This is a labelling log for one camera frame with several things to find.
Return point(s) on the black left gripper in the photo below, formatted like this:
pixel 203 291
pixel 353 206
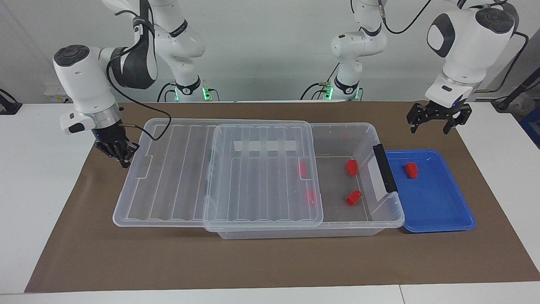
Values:
pixel 441 112

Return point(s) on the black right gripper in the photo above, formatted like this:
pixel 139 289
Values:
pixel 112 137

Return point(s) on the clear ribbed plastic lid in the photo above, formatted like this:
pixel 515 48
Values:
pixel 177 177

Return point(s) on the red block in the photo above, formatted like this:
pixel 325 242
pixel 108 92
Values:
pixel 411 170
pixel 311 197
pixel 353 197
pixel 303 169
pixel 351 167

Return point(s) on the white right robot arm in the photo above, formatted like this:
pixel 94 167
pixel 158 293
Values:
pixel 80 84

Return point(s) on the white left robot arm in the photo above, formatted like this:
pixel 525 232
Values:
pixel 468 38

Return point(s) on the blue plastic tray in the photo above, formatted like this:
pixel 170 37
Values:
pixel 430 198

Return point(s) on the clear plastic storage box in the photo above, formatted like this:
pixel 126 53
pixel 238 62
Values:
pixel 337 215

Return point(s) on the black stand with pole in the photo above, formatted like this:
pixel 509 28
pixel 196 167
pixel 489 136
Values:
pixel 512 96

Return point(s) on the white power strip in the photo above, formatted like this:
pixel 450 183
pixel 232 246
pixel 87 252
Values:
pixel 55 97

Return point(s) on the blue crate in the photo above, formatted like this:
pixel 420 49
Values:
pixel 531 126

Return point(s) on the black clamp base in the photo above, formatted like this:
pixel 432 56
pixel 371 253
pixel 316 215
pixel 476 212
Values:
pixel 8 107

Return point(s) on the brown table mat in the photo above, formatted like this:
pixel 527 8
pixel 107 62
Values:
pixel 270 261

